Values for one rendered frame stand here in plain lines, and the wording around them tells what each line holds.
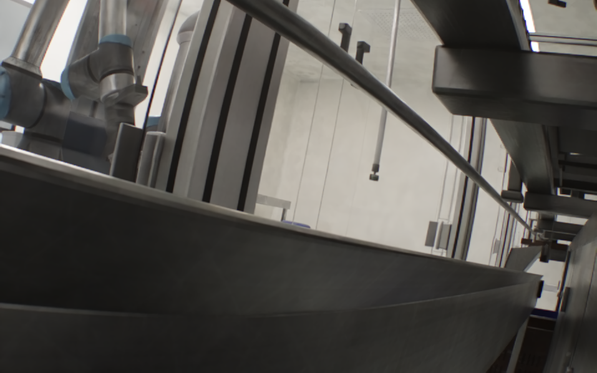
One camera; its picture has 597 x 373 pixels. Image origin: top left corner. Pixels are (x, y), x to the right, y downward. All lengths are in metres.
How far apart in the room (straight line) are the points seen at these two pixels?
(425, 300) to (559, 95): 0.11
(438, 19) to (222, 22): 0.20
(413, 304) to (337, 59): 0.12
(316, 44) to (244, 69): 0.16
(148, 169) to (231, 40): 0.12
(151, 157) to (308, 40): 0.20
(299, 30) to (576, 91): 0.13
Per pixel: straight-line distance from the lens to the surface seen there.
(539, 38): 2.26
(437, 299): 0.20
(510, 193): 0.64
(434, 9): 0.20
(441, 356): 0.24
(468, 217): 1.11
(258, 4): 0.18
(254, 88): 0.38
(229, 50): 0.36
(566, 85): 0.22
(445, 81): 0.23
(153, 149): 0.37
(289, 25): 0.20
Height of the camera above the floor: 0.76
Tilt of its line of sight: 4 degrees up
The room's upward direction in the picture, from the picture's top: 11 degrees clockwise
